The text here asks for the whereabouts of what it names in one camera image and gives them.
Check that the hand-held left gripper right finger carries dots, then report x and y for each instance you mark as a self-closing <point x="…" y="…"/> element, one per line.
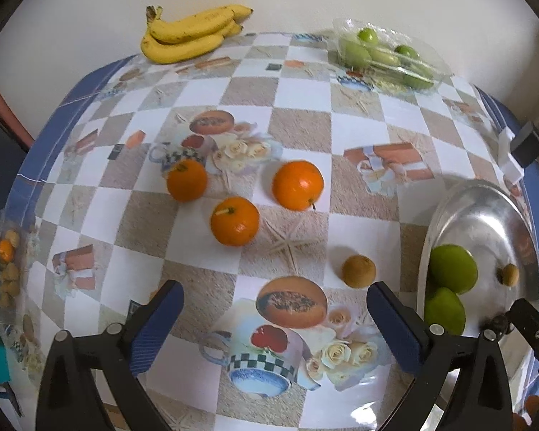
<point x="393" y="327"/>

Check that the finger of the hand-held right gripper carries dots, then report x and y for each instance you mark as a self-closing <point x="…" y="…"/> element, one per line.
<point x="534" y="327"/>

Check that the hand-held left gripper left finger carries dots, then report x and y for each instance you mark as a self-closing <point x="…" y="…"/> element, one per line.
<point x="159" y="323"/>

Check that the elongated green mango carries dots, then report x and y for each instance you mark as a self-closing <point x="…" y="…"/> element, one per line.
<point x="444" y="312"/>

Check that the small brown round fruit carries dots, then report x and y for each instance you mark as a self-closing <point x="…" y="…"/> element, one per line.
<point x="510" y="274"/>
<point x="358" y="271"/>

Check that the round green mango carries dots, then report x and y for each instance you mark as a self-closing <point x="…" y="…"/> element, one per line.
<point x="453" y="269"/>

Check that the round metal plate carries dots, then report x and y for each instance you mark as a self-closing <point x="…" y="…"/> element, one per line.
<point x="480" y="220"/>

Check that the orange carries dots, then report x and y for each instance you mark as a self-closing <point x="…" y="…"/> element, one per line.
<point x="187" y="180"/>
<point x="298" y="185"/>
<point x="235" y="222"/>

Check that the pile of tan longans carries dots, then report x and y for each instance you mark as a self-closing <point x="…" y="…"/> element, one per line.
<point x="10" y="280"/>

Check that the small tangerine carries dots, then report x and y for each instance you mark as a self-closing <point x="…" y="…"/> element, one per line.
<point x="4" y="251"/>

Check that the black device on white stand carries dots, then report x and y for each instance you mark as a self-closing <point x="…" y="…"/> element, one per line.
<point x="528" y="146"/>

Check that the checkered printed tablecloth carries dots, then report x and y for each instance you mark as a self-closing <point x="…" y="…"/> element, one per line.
<point x="364" y="130"/>

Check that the dark blue cabinet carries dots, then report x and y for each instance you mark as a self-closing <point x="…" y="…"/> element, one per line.
<point x="0" y="166"/>

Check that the pile of green jujubes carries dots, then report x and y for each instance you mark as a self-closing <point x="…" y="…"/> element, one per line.
<point x="357" y="54"/>

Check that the yellow banana bunch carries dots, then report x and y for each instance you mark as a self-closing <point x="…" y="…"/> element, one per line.
<point x="184" y="47"/>

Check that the clear plastic clamshell container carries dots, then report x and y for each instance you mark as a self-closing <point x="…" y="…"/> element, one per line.
<point x="426" y="49"/>

